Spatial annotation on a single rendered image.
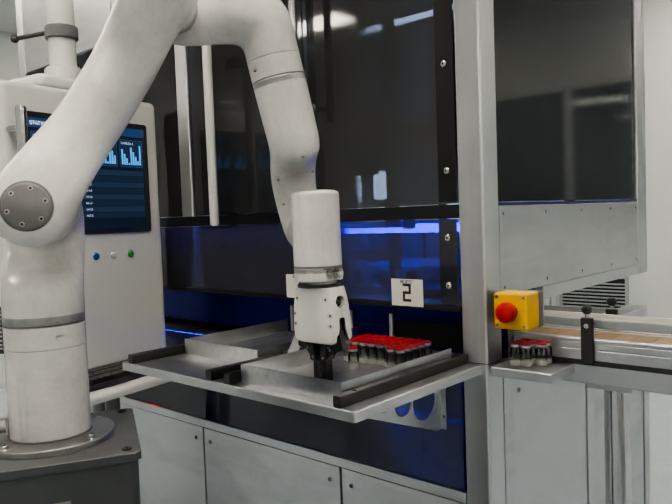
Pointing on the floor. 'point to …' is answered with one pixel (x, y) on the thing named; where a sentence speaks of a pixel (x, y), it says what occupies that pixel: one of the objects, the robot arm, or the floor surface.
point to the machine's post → (479, 247)
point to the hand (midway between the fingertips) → (323, 370)
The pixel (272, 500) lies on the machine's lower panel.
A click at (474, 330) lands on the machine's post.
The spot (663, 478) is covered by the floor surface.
